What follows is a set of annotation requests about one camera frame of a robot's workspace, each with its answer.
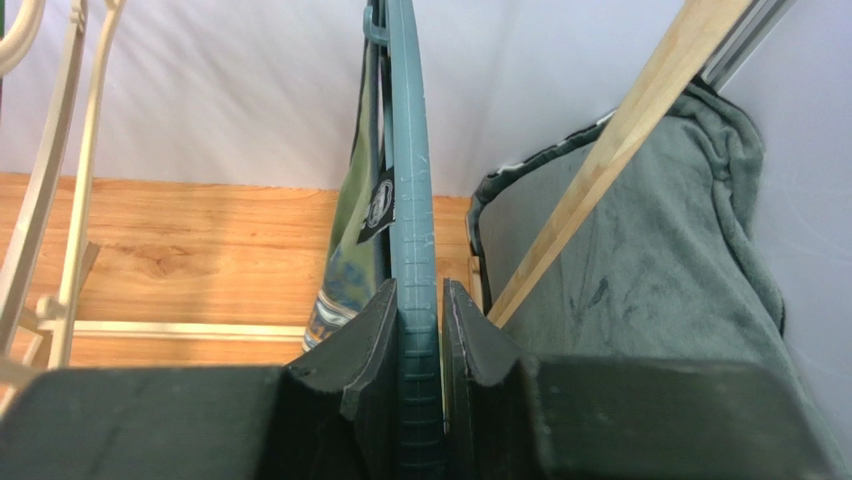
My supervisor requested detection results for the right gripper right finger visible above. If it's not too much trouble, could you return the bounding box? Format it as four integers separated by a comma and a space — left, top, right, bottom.
442, 279, 840, 479

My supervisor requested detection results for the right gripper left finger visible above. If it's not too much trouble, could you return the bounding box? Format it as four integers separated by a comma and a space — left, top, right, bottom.
1, 280, 397, 479

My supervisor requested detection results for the olive green tank top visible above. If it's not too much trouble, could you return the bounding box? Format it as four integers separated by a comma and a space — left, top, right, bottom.
302, 42, 389, 352

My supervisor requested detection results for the teal plastic hanger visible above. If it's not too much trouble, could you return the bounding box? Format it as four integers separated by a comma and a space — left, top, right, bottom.
364, 1, 445, 479

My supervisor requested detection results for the light wooden hanger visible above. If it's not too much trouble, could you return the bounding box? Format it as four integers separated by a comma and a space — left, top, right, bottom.
0, 0, 128, 414

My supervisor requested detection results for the beige wooden hanger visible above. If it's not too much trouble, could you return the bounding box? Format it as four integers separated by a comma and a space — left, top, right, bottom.
1, 0, 46, 77

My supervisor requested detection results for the grey fleece blanket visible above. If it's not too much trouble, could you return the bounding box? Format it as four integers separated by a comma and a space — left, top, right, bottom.
505, 80, 851, 476

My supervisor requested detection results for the wooden clothes rack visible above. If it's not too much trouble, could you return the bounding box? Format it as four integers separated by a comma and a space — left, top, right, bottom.
74, 1, 747, 342

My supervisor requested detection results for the aluminium frame post right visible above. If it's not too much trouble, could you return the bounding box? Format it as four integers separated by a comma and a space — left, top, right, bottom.
699, 0, 796, 91

